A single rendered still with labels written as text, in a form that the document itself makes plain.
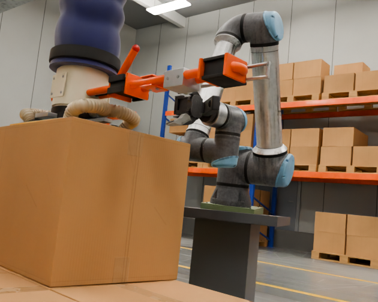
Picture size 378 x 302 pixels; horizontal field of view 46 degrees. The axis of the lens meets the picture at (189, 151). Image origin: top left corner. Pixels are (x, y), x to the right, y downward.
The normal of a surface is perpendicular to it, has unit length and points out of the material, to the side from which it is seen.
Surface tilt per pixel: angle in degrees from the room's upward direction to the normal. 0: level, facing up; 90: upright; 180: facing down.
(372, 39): 90
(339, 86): 90
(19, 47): 90
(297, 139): 90
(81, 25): 75
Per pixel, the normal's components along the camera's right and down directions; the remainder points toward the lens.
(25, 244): -0.71, -0.15
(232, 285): -0.32, -0.15
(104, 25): 0.53, -0.29
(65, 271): 0.70, -0.02
